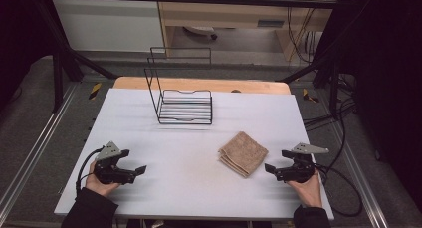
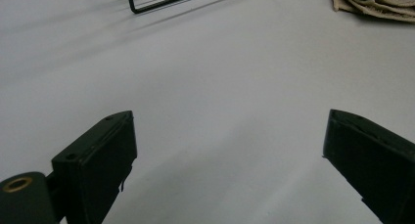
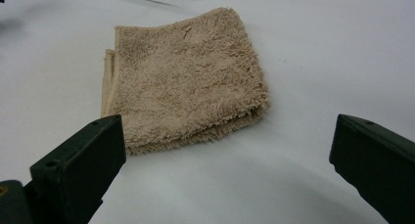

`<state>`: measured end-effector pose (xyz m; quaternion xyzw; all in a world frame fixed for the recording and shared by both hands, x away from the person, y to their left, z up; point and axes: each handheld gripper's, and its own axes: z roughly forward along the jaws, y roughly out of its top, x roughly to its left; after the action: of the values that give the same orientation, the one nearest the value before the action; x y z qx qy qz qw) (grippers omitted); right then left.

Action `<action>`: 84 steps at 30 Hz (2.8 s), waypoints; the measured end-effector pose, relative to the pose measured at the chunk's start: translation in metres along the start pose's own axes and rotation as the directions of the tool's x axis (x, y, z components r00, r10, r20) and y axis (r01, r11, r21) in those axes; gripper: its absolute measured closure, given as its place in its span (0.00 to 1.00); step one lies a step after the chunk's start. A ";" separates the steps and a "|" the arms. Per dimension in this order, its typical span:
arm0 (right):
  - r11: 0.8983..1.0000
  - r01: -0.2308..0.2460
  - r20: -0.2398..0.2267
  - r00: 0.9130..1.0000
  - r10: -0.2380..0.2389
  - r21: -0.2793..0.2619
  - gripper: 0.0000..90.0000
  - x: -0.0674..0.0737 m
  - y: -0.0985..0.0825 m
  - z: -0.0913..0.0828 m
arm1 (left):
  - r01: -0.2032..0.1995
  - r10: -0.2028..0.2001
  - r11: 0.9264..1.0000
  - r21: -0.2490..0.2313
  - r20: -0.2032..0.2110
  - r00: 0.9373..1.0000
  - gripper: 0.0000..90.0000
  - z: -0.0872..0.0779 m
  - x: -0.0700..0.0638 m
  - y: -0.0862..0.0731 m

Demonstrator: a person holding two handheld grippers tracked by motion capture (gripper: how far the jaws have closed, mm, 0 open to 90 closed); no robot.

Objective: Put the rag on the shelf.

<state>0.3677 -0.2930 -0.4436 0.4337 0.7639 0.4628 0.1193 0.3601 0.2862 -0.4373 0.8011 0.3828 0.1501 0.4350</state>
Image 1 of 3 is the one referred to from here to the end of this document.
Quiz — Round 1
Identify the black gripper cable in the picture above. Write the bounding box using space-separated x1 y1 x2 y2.
75 147 105 197
314 163 363 218

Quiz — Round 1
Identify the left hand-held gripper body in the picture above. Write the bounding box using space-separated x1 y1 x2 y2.
94 140 136 185

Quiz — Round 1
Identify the person's left hand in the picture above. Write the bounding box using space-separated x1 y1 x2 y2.
85 161 120 198

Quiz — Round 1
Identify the light wooden desk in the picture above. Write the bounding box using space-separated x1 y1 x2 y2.
155 0 342 62

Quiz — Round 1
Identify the wooden table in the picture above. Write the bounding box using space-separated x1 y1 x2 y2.
112 76 292 96

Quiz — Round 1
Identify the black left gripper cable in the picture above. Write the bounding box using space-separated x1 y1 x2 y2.
75 147 105 197

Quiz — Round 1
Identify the white foam table mat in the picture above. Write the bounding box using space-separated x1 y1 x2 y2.
54 88 334 221

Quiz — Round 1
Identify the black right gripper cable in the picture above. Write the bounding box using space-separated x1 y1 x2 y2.
314 163 363 218

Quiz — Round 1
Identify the aluminium floor rail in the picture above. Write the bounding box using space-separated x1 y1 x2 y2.
0 84 80 216
326 119 390 228

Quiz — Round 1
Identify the person's right hand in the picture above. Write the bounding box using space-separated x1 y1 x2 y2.
287 170 323 209

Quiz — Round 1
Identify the chair base with caster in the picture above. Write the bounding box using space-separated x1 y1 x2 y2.
181 25 219 41

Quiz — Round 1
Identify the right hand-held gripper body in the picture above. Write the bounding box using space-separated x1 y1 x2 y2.
281 142 330 184

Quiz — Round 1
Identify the black floor cables bundle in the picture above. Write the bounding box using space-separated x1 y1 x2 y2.
303 74 358 131

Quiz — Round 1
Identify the hanging cables bundle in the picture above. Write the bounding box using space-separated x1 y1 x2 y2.
286 6 317 64

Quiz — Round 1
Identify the white panel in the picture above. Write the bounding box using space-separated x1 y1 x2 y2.
52 0 165 54

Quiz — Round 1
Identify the black wire rack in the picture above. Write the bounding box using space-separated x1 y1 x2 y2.
143 47 214 125

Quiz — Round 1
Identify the black frame leg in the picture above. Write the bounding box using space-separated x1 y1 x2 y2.
279 8 352 120
35 1 119 114

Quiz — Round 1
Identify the folded brown towel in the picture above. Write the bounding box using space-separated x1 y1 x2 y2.
217 130 270 179

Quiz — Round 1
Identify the yellow black floor tape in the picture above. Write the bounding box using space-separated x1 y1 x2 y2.
302 88 320 104
88 82 103 101

